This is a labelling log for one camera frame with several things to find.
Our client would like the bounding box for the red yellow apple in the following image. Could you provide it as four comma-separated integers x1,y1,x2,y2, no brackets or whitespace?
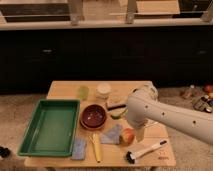
121,128,135,144

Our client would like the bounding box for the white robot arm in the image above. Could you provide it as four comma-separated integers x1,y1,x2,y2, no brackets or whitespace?
126,85,213,145

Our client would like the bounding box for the white plastic cup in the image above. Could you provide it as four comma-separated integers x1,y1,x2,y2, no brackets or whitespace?
97,83,111,99

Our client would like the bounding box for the green plastic cup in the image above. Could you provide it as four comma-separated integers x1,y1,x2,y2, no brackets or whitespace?
78,86,89,100

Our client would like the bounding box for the white black dish brush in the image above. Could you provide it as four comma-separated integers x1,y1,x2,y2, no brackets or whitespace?
125,140,167,164

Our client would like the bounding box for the metal spoon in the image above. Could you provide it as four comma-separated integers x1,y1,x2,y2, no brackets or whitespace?
145,121,158,128

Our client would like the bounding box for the grey folded cloth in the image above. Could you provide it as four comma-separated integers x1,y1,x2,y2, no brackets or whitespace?
100,124,122,145

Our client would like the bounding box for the green pepper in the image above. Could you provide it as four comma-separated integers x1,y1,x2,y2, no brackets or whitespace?
110,110,126,119

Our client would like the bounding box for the wooden table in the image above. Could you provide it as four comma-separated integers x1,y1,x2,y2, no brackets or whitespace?
25,81,176,171

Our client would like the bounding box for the black brown eraser block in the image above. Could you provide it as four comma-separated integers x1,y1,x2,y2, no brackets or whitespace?
106,101,126,111

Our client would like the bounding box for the yellow banana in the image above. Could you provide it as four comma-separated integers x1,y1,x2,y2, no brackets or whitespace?
89,133,102,163

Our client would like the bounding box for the dark red bowl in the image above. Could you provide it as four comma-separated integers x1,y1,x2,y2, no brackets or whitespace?
80,104,107,130

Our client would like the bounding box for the blue grey sponge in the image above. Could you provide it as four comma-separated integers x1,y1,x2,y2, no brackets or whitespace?
71,138,87,160

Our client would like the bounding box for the green plastic tray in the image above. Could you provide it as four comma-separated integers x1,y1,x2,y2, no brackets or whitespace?
18,99,80,157

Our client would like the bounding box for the dark cabinet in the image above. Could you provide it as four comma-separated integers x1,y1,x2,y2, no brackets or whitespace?
0,26,213,94

